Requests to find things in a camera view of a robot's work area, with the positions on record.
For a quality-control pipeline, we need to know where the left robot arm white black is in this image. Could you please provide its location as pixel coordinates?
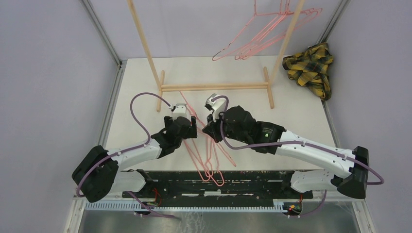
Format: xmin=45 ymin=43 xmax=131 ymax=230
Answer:
xmin=71 ymin=116 xmax=197 ymax=203

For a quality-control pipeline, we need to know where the purple cable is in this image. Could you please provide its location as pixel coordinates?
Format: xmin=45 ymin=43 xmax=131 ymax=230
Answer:
xmin=75 ymin=92 xmax=173 ymax=198
xmin=210 ymin=95 xmax=385 ymax=186

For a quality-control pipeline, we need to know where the aluminium frame rail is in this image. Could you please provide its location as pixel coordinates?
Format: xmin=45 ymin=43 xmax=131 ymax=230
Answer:
xmin=63 ymin=0 xmax=128 ymax=233
xmin=317 ymin=0 xmax=377 ymax=233

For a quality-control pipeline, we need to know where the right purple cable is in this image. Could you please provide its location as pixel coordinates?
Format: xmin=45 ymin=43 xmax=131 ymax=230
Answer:
xmin=210 ymin=95 xmax=385 ymax=186

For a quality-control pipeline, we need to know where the aluminium frame rail right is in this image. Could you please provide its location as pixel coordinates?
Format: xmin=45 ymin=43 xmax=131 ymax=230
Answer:
xmin=317 ymin=0 xmax=377 ymax=233

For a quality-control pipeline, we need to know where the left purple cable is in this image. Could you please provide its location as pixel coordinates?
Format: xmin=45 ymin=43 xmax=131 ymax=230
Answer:
xmin=75 ymin=92 xmax=173 ymax=198

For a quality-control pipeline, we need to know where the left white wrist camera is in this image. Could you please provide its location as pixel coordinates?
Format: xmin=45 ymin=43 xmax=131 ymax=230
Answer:
xmin=171 ymin=103 xmax=188 ymax=120

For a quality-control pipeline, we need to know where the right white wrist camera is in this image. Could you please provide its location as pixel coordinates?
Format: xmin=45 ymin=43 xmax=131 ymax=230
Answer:
xmin=205 ymin=93 xmax=228 ymax=121

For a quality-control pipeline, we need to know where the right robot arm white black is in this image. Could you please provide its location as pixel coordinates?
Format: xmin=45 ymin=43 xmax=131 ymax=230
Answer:
xmin=202 ymin=104 xmax=369 ymax=199

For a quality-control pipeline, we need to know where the yellow plaid shirt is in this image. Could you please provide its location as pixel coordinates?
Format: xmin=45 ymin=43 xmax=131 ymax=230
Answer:
xmin=282 ymin=42 xmax=334 ymax=101

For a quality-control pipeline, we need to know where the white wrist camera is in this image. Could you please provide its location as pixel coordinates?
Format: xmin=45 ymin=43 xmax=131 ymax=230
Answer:
xmin=205 ymin=93 xmax=228 ymax=121
xmin=171 ymin=103 xmax=188 ymax=120

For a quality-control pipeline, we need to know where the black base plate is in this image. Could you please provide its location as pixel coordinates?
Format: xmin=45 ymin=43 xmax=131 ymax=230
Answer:
xmin=134 ymin=170 xmax=313 ymax=207

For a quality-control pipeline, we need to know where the aluminium frame rail left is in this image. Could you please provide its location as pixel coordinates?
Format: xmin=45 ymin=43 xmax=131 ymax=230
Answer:
xmin=63 ymin=0 xmax=128 ymax=233

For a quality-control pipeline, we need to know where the wooden clothes rack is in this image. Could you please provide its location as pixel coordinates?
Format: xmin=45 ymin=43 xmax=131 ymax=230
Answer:
xmin=127 ymin=0 xmax=306 ymax=109

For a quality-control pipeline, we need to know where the white slotted cable duct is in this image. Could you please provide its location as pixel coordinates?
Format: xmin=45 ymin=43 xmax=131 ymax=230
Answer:
xmin=84 ymin=200 xmax=287 ymax=213

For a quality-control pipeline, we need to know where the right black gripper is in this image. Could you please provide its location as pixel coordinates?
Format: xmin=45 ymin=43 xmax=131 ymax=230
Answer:
xmin=203 ymin=107 xmax=249 ymax=144

